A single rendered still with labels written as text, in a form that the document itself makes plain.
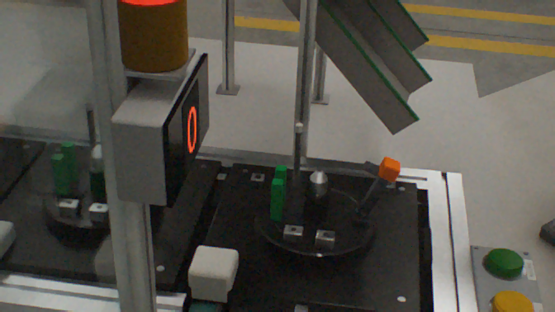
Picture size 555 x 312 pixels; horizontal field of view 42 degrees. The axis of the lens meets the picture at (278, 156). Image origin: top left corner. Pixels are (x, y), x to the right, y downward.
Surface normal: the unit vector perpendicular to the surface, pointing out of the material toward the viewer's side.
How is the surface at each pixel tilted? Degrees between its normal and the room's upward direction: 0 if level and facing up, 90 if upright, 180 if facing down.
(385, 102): 90
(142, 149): 90
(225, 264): 0
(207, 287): 90
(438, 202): 0
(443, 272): 0
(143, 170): 90
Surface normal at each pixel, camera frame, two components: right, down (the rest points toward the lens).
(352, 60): -0.31, 0.51
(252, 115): 0.04, -0.84
